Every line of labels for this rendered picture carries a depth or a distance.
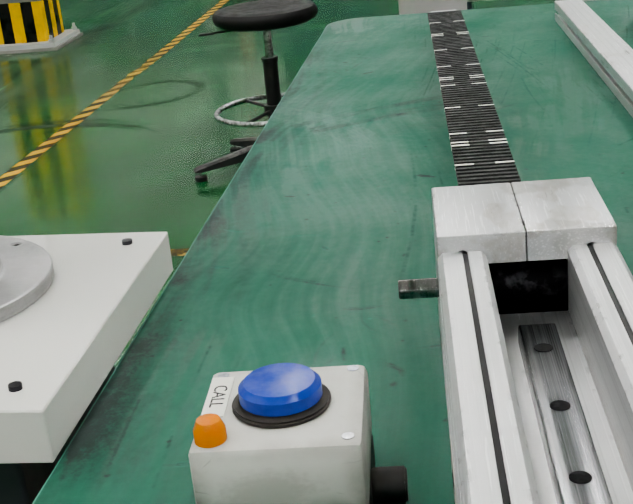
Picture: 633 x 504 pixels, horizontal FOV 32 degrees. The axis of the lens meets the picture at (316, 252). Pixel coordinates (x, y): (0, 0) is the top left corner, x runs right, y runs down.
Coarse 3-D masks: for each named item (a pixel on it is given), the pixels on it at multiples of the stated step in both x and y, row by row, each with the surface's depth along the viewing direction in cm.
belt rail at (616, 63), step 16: (576, 0) 169; (560, 16) 170; (576, 16) 157; (592, 16) 156; (576, 32) 151; (592, 32) 145; (608, 32) 144; (592, 48) 139; (608, 48) 135; (624, 48) 135; (592, 64) 140; (608, 64) 128; (624, 64) 127; (608, 80) 129; (624, 80) 120; (624, 96) 120
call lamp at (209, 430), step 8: (200, 416) 51; (208, 416) 51; (216, 416) 51; (200, 424) 50; (208, 424) 50; (216, 424) 50; (224, 424) 51; (200, 432) 50; (208, 432) 50; (216, 432) 50; (224, 432) 51; (200, 440) 50; (208, 440) 50; (216, 440) 50; (224, 440) 51
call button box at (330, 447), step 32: (224, 384) 56; (352, 384) 55; (224, 416) 53; (256, 416) 52; (288, 416) 52; (320, 416) 52; (352, 416) 52; (192, 448) 50; (224, 448) 50; (256, 448) 50; (288, 448) 50; (320, 448) 50; (352, 448) 50; (192, 480) 51; (224, 480) 51; (256, 480) 50; (288, 480) 50; (320, 480) 50; (352, 480) 50; (384, 480) 54
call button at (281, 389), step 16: (272, 368) 54; (288, 368) 54; (304, 368) 54; (240, 384) 53; (256, 384) 53; (272, 384) 52; (288, 384) 52; (304, 384) 52; (320, 384) 53; (240, 400) 53; (256, 400) 52; (272, 400) 51; (288, 400) 51; (304, 400) 52; (272, 416) 52
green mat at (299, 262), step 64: (320, 64) 157; (384, 64) 153; (512, 64) 146; (576, 64) 142; (320, 128) 125; (384, 128) 122; (512, 128) 117; (576, 128) 115; (256, 192) 105; (320, 192) 103; (384, 192) 101; (192, 256) 90; (256, 256) 89; (320, 256) 88; (384, 256) 86; (192, 320) 78; (256, 320) 78; (320, 320) 76; (384, 320) 76; (128, 384) 70; (192, 384) 69; (384, 384) 67; (128, 448) 63; (384, 448) 60; (448, 448) 60
